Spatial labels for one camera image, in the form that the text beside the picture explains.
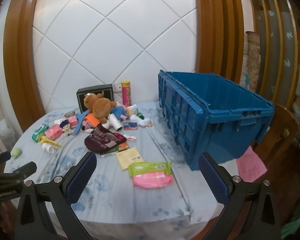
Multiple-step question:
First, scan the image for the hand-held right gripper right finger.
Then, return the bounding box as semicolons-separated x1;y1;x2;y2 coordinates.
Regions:
198;152;282;240

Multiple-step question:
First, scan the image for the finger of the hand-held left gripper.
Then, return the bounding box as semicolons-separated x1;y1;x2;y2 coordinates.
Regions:
0;151;12;167
0;162;37;184

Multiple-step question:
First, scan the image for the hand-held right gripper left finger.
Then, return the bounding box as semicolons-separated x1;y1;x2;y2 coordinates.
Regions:
14;151;98;240

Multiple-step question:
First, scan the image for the blue plastic crate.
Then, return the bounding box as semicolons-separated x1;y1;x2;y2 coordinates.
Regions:
158;70;275;172

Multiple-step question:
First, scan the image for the pale green plush ball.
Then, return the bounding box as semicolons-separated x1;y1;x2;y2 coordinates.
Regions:
10;147;22;159

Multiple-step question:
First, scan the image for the white plastic bag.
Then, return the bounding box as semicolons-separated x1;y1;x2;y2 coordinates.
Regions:
0;119;16;143

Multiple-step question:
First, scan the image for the floral blue bed sheet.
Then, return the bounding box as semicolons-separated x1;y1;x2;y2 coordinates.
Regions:
4;101;240;224

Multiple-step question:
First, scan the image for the pink cloth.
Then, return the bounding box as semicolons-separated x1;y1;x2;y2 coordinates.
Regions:
236;146;268;183

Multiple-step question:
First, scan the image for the yellow plastic clip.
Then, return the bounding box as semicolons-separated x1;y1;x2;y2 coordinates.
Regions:
41;136;62;148

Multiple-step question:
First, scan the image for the maroon knit hat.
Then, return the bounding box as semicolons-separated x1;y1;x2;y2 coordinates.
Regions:
84;126;127;154

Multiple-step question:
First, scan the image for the green orange medicine box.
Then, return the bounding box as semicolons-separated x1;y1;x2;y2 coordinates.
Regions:
100;141;129;159

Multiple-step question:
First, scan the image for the yellow paper packet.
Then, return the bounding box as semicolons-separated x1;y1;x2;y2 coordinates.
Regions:
115;147;144;171

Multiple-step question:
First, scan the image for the blue plastic shoehorn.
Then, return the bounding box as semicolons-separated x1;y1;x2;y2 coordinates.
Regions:
72;111;89;136

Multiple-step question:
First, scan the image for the green pink wet wipes pack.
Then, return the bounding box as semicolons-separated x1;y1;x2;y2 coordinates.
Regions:
128;162;174;188

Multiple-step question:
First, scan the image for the white cardboard roll tube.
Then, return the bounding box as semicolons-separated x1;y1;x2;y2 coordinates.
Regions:
107;113;123;131

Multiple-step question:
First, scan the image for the clear floss pick box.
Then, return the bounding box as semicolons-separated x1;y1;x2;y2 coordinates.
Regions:
123;121;139;131

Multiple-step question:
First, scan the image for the brown teddy bear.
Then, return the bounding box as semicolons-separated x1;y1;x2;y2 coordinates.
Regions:
83;91;117;127

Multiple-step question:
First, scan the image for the blue pink pig plush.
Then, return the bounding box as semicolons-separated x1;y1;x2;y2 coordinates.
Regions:
112;101;128;120

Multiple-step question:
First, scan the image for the wooden chair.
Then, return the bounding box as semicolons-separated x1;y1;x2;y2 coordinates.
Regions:
252;102;300;230

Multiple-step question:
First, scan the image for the white goose plush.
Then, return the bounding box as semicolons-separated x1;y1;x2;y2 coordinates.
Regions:
130;114;153;128

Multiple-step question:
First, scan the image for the black gold box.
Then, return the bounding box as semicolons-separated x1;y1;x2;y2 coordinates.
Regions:
76;84;114;113

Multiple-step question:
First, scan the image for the green cloth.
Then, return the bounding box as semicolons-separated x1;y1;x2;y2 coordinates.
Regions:
281;204;300;239

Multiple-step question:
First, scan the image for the pink yellow chips can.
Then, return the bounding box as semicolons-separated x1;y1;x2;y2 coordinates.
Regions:
121;80;133;107

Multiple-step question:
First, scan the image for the rolled patterned carpet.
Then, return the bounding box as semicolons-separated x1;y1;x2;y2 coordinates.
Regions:
243;31;262;91

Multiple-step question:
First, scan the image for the wooden slatted screen panel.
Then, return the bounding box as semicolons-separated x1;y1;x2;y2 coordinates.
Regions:
246;0;300;105

